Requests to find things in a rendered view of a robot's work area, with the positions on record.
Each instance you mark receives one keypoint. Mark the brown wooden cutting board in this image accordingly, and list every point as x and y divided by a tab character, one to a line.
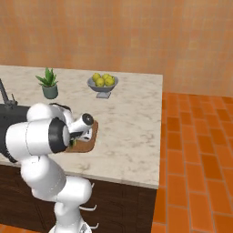
88	145

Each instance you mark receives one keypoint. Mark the black sink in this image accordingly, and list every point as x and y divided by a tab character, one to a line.
12	113

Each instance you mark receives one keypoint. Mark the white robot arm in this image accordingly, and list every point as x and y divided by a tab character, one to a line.
39	142

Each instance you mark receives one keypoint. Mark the dark tap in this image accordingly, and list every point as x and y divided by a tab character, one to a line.
3	91

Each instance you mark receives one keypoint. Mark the dark wooden cupboard run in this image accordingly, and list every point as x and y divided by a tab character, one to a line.
121	206

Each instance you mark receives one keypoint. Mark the grey footed fruit bowl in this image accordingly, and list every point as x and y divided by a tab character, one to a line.
103	88

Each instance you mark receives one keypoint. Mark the yellow lemon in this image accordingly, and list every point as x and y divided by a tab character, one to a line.
113	78
105	76
109	81
96	76
99	82

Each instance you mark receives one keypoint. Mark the green sponge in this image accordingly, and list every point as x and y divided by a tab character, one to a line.
72	142

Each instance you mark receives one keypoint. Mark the green plant in grey-green pot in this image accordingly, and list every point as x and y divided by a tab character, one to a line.
50	90

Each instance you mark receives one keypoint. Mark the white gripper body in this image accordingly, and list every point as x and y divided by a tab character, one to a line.
86	135

